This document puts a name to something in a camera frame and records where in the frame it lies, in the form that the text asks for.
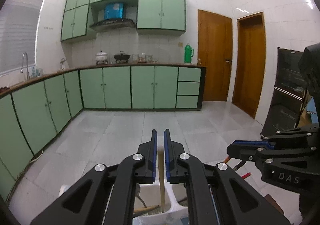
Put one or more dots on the black wok on stove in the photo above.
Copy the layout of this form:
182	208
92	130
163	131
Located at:
121	57

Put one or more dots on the window blind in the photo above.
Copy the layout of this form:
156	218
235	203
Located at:
19	26

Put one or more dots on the glass jars on counter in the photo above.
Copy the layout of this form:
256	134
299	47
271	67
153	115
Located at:
143	58

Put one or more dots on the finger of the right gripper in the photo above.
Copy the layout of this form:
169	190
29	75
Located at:
301	137
276	151

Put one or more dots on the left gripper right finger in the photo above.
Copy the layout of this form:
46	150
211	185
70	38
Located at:
216	194

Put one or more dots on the black oven cabinet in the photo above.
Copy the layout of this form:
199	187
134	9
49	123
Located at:
290	95

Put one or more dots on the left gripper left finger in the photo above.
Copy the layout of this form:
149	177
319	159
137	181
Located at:
105	194

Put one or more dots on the green kitchen cabinets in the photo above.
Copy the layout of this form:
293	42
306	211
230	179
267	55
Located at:
83	19
35	113

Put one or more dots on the dark-tipped chopstick in holder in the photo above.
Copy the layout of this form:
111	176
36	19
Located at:
142	211

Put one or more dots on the grey spoon in holder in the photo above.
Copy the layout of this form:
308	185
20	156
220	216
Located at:
137	195

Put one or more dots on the blue box above hood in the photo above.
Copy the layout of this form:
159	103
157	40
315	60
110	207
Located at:
114	11

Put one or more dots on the chrome sink faucet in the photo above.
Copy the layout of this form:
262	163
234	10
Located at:
25	65

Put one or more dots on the green thermos flask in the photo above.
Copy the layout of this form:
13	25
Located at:
188	53

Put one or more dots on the green upper kitchen cabinets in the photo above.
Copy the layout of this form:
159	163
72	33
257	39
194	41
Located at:
83	19

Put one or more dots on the white cooking pot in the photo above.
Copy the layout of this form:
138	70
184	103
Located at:
101	58

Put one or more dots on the blue cloth on box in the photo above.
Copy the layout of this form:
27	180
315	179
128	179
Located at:
311	111

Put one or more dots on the red chopstick in holder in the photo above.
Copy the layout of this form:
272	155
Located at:
246	175

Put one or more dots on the brown wooden door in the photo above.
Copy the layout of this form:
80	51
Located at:
215	43
250	67

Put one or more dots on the green lower kitchen cabinets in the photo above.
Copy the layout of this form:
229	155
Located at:
35	113

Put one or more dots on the range hood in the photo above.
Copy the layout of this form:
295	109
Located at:
109	24

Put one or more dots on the curved bamboo chopstick red end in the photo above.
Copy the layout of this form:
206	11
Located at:
226	160

